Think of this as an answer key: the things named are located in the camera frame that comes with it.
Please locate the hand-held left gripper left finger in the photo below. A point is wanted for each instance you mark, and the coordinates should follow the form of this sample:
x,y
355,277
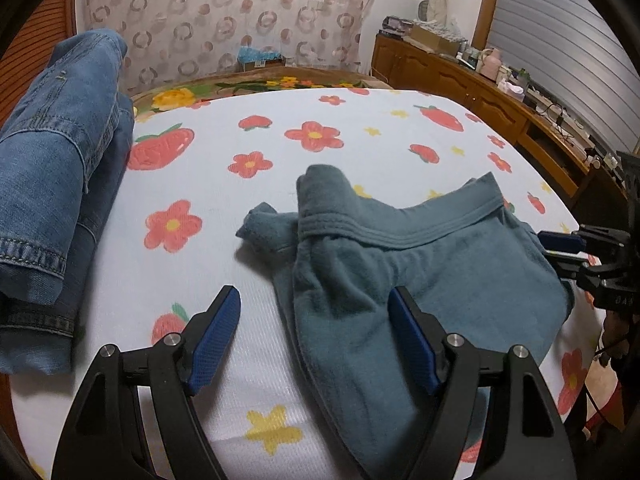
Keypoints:
x,y
215,340

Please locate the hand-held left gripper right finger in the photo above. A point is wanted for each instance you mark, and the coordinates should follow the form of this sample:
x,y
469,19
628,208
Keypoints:
x,y
410,340

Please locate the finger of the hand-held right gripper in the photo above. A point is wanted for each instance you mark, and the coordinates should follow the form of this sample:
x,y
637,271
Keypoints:
x,y
562,241
570,262

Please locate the teal pants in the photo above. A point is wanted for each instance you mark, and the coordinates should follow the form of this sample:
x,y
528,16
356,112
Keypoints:
x,y
400,260

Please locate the person's right hand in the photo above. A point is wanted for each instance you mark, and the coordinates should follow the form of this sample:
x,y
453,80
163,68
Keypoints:
x,y
615,332

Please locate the white strawberry flower printed blanket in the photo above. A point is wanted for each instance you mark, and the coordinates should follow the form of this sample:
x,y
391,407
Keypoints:
x,y
210,195

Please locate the pink tissue box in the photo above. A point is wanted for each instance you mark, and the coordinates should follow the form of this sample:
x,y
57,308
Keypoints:
x,y
511,90

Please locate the folded darker blue jeans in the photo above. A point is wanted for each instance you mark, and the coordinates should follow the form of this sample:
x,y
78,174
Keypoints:
x,y
35,355

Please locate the pink kettle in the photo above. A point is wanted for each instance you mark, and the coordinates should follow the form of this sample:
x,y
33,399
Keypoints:
x,y
490,64

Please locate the wooden cabinet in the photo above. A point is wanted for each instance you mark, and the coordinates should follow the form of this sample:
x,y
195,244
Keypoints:
x,y
450,80

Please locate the grey window shutter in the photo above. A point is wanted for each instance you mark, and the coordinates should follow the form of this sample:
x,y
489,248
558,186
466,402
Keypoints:
x,y
550,35

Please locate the cardboard box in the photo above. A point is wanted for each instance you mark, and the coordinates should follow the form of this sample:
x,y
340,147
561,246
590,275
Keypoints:
x,y
432,39

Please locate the brown floral blanket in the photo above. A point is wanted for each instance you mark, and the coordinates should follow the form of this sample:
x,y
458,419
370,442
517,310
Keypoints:
x,y
225,87

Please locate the folded light blue jeans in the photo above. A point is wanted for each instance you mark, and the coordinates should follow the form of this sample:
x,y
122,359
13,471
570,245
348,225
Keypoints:
x,y
45,135

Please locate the stack of small boxes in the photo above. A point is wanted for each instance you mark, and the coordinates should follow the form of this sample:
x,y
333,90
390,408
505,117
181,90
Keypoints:
x,y
397,26

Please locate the blue box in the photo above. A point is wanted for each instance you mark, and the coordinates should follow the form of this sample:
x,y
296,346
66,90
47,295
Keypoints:
x,y
260,57

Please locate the brown wooden wardrobe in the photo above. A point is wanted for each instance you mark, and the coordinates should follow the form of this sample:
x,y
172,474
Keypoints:
x,y
35,50

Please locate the wooden window frame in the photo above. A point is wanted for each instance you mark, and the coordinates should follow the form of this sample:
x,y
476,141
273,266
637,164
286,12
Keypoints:
x,y
487,5

